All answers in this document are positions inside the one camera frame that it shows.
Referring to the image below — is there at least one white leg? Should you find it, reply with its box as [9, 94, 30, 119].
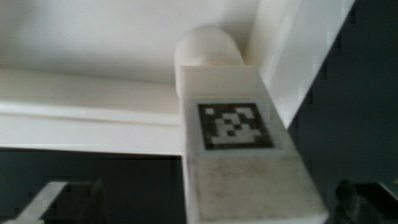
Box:
[174, 26, 329, 224]

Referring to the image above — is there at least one white square tabletop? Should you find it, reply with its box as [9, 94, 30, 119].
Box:
[0, 0, 357, 155]

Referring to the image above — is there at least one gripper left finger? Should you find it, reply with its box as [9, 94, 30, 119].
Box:
[11, 180, 108, 224]

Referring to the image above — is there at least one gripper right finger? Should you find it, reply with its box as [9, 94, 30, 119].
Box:
[334, 180, 398, 224]

